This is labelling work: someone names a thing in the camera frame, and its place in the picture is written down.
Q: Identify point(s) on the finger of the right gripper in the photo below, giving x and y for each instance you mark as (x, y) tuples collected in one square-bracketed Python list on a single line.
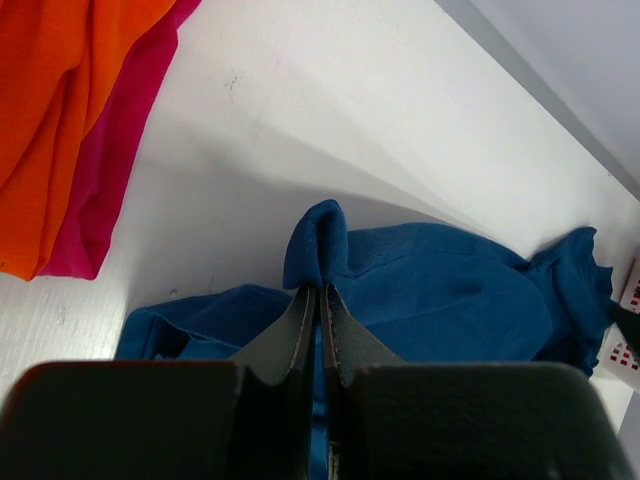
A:
[(623, 336)]

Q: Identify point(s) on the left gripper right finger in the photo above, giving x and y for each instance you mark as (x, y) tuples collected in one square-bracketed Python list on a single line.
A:
[(391, 419)]

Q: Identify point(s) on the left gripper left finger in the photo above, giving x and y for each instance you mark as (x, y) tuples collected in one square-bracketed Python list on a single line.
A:
[(246, 417)]

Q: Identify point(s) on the blue t shirt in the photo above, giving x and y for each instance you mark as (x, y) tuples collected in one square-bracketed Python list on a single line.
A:
[(429, 292)]

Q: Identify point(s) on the white plastic basket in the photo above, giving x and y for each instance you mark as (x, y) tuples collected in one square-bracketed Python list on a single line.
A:
[(628, 373)]

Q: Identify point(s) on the pink folded t shirt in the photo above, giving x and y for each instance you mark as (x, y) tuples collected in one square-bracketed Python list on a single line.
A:
[(107, 154)]

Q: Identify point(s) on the orange folded t shirt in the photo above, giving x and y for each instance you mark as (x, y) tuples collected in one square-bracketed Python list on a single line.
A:
[(59, 63)]

